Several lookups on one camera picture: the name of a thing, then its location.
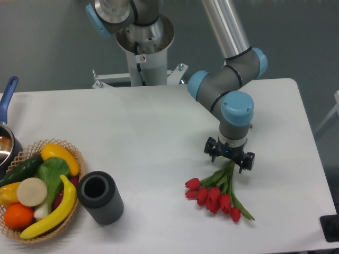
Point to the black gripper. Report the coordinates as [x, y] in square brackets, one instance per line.
[216, 149]

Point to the red tulip bouquet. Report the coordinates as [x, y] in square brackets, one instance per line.
[216, 193]

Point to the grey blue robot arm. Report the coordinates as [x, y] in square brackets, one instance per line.
[219, 93]

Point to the white furniture at right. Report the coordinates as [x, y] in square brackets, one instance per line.
[330, 118]

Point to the black device at edge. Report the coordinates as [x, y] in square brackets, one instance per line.
[329, 224]

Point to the dark grey ribbed vase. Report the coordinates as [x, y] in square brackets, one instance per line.
[99, 195]

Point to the red purple vegetable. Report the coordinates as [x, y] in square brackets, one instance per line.
[74, 180]

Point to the yellow banana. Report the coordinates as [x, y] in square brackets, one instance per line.
[57, 216]

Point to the green bok choy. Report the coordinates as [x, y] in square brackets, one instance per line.
[49, 172]

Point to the yellow squash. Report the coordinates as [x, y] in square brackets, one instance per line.
[54, 150]

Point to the woven wicker basket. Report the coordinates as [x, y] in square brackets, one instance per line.
[22, 156]

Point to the beige round slice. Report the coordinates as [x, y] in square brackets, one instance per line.
[31, 192]

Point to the dark green cucumber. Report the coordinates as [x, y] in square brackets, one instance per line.
[22, 171]

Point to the orange fruit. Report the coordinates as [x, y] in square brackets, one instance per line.
[18, 216]

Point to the yellow bell pepper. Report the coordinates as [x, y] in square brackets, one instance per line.
[8, 194]

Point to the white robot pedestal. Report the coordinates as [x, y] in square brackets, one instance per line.
[146, 53]

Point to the blue handled saucepan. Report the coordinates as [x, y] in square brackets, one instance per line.
[10, 146]

